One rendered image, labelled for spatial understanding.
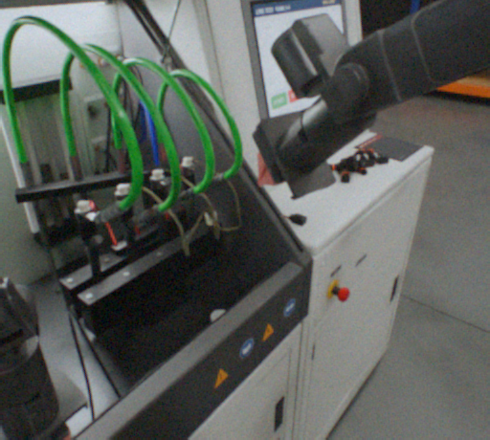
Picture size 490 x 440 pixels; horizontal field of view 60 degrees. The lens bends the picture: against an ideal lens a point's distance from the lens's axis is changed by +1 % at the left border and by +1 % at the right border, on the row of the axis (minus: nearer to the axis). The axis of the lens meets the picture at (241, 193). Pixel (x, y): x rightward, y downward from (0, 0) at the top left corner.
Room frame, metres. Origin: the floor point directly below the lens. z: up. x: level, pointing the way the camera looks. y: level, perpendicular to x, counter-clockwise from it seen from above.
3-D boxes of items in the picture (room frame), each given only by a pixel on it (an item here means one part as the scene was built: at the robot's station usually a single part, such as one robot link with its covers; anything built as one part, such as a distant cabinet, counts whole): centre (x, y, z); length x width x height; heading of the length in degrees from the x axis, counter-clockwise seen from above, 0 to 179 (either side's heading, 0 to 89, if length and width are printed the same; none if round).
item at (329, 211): (1.05, -0.30, 0.97); 0.70 x 0.22 x 0.03; 139
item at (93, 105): (0.97, 0.31, 1.20); 0.13 x 0.03 x 0.31; 139
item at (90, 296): (0.71, 0.19, 0.91); 0.34 x 0.10 x 0.15; 139
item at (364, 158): (1.08, -0.32, 1.01); 0.23 x 0.11 x 0.06; 139
